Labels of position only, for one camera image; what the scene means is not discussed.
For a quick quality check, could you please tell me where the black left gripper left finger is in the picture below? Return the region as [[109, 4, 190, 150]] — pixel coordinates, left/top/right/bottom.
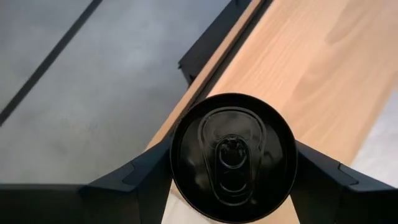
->
[[0, 133, 174, 224]]

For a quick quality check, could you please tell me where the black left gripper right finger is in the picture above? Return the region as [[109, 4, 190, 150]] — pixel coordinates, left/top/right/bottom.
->
[[290, 139, 398, 224]]

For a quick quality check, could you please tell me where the white Celsius peach can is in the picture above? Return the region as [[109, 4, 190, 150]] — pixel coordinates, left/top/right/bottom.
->
[[169, 92, 299, 224]]

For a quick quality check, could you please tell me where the wooden shelf with black frame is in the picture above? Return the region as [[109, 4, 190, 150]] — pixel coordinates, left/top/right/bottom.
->
[[146, 0, 398, 224]]

